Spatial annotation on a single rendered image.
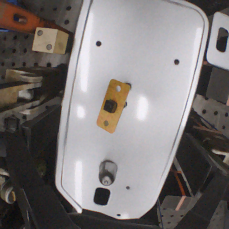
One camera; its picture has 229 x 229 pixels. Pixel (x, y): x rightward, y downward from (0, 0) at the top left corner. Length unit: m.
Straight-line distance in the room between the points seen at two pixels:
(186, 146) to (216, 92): 0.20
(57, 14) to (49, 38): 0.41
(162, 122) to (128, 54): 0.13
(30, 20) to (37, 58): 0.41
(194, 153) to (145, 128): 0.17
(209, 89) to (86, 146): 0.25
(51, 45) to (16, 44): 0.47
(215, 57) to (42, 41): 0.28
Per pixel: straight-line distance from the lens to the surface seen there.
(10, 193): 0.34
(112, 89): 0.30
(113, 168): 0.34
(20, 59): 0.71
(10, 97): 0.25
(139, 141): 0.33
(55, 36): 0.26
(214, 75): 0.37
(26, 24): 0.26
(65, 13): 0.66
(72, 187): 0.40
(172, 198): 0.44
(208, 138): 0.37
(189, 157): 0.18
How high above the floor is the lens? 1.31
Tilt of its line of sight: 74 degrees down
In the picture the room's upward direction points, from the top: 169 degrees counter-clockwise
